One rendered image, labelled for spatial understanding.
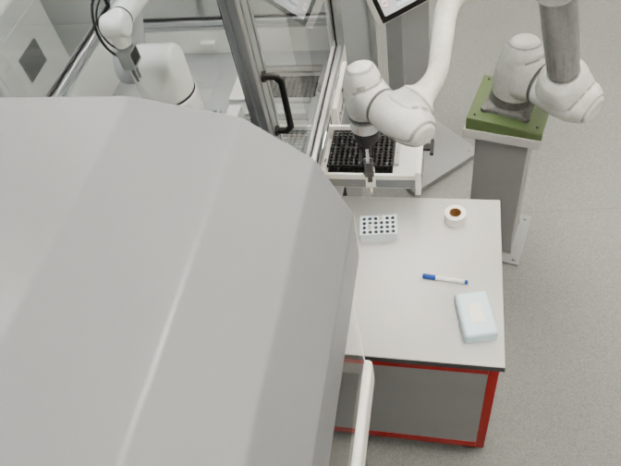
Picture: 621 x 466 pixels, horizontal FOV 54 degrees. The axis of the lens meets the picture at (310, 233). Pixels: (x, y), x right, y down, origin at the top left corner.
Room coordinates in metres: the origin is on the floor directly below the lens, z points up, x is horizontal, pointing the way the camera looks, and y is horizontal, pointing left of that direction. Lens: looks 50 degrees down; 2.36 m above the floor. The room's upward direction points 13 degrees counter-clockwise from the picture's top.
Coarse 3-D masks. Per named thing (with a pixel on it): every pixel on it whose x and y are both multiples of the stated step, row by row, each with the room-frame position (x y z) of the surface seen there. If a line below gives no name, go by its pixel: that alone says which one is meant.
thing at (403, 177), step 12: (336, 132) 1.68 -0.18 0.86; (324, 144) 1.63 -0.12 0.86; (396, 144) 1.58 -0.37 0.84; (324, 156) 1.60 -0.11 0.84; (408, 156) 1.50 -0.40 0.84; (324, 168) 1.54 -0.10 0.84; (396, 168) 1.46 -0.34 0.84; (408, 168) 1.45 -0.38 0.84; (336, 180) 1.44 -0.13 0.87; (348, 180) 1.43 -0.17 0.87; (360, 180) 1.41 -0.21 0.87; (384, 180) 1.38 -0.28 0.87; (396, 180) 1.37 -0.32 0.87; (408, 180) 1.36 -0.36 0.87
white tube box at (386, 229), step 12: (360, 216) 1.32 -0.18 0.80; (372, 216) 1.31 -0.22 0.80; (384, 216) 1.30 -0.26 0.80; (396, 216) 1.28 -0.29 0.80; (360, 228) 1.27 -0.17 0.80; (372, 228) 1.26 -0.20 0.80; (384, 228) 1.25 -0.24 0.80; (396, 228) 1.23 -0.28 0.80; (360, 240) 1.24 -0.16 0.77; (372, 240) 1.23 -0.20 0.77; (384, 240) 1.22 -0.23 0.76
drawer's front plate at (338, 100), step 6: (342, 66) 1.98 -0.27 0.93; (342, 72) 1.94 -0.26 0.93; (342, 78) 1.90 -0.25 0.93; (342, 84) 1.88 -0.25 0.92; (336, 90) 1.84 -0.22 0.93; (336, 96) 1.80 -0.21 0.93; (342, 96) 1.85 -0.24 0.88; (336, 102) 1.77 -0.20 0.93; (342, 102) 1.84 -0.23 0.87; (336, 108) 1.74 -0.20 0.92; (336, 114) 1.73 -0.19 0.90; (342, 114) 1.81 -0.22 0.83; (336, 120) 1.73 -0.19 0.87
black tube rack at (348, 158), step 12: (348, 132) 1.63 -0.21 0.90; (336, 144) 1.58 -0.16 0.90; (348, 144) 1.57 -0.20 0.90; (384, 144) 1.52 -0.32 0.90; (336, 156) 1.52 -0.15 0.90; (348, 156) 1.51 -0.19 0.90; (360, 156) 1.49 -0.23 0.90; (384, 156) 1.50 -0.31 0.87; (336, 168) 1.49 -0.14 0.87; (348, 168) 1.48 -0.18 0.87; (360, 168) 1.46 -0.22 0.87; (384, 168) 1.44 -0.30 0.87
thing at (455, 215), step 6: (456, 204) 1.27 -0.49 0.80; (444, 210) 1.26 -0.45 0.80; (450, 210) 1.25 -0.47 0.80; (456, 210) 1.26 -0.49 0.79; (462, 210) 1.24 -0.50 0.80; (444, 216) 1.24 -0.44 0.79; (450, 216) 1.23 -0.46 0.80; (456, 216) 1.22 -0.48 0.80; (462, 216) 1.22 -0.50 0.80; (444, 222) 1.24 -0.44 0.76; (450, 222) 1.22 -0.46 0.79; (456, 222) 1.21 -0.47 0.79; (462, 222) 1.21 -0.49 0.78
